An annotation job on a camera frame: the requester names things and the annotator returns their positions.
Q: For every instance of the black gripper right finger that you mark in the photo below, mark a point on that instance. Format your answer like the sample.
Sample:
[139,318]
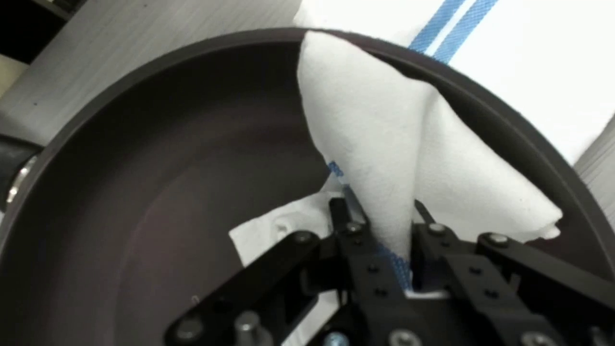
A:
[462,270]

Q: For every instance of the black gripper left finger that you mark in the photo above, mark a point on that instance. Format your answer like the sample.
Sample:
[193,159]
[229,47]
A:
[362,257]

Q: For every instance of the white towel blue stripes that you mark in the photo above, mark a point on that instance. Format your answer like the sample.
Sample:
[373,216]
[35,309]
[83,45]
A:
[544,59]
[366,141]

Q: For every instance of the black frying pan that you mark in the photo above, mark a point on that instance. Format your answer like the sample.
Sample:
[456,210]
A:
[160,193]

